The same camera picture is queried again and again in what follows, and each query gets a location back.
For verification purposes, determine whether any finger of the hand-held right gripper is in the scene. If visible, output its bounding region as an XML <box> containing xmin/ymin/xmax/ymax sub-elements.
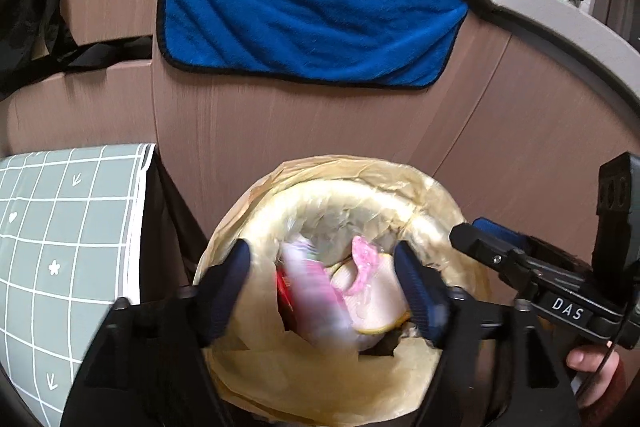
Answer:
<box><xmin>472</xmin><ymin>218</ymin><xmax>592</xmax><ymax>273</ymax></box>
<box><xmin>449</xmin><ymin>223</ymin><xmax>593</xmax><ymax>295</ymax></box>

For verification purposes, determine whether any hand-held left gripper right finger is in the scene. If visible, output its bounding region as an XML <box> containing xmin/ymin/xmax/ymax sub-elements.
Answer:
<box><xmin>394</xmin><ymin>241</ymin><xmax>581</xmax><ymax>427</ymax></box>

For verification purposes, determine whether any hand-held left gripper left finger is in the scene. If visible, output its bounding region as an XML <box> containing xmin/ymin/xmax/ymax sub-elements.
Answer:
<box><xmin>60</xmin><ymin>239</ymin><xmax>251</xmax><ymax>427</ymax></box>

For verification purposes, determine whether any white pink small packet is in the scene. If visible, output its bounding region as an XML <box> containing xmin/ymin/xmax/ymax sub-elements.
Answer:
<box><xmin>280</xmin><ymin>239</ymin><xmax>361</xmax><ymax>350</ymax></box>

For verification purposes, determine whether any trash bin with yellow bag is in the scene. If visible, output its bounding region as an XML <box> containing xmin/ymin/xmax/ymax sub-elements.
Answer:
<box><xmin>192</xmin><ymin>155</ymin><xmax>491</xmax><ymax>427</ymax></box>

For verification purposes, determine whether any person's right hand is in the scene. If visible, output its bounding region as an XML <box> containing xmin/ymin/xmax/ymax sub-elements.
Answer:
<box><xmin>565</xmin><ymin>346</ymin><xmax>626</xmax><ymax>410</ymax></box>

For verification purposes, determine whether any cream round disc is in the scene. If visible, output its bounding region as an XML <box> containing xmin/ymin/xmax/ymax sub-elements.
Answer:
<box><xmin>330</xmin><ymin>257</ymin><xmax>413</xmax><ymax>335</ymax></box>

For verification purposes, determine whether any red plastic wrapper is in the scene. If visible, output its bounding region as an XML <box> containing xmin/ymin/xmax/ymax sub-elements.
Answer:
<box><xmin>275</xmin><ymin>269</ymin><xmax>296</xmax><ymax>313</ymax></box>

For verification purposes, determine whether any pink plastic wrapper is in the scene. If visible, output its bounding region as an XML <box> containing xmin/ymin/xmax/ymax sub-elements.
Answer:
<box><xmin>350</xmin><ymin>234</ymin><xmax>383</xmax><ymax>298</ymax></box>

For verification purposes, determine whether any black fabric bag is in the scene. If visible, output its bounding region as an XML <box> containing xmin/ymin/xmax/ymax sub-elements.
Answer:
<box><xmin>0</xmin><ymin>0</ymin><xmax>153</xmax><ymax>100</ymax></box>

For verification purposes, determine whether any black cable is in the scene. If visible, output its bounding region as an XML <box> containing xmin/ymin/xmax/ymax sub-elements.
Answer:
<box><xmin>577</xmin><ymin>297</ymin><xmax>640</xmax><ymax>395</ymax></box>

